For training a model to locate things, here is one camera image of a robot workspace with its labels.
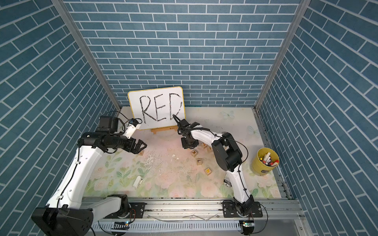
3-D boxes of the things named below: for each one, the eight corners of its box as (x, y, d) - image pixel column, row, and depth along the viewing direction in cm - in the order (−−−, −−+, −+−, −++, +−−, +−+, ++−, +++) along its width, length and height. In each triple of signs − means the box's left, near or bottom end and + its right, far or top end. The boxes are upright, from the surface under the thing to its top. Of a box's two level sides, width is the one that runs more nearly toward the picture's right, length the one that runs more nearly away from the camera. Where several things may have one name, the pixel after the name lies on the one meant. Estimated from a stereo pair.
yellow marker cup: (248, 173, 89) (256, 162, 77) (253, 157, 96) (261, 145, 84) (265, 181, 86) (277, 172, 74) (269, 164, 93) (280, 152, 81)
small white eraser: (133, 187, 83) (131, 185, 80) (139, 177, 87) (137, 175, 84) (138, 189, 82) (135, 187, 79) (143, 179, 86) (141, 176, 83)
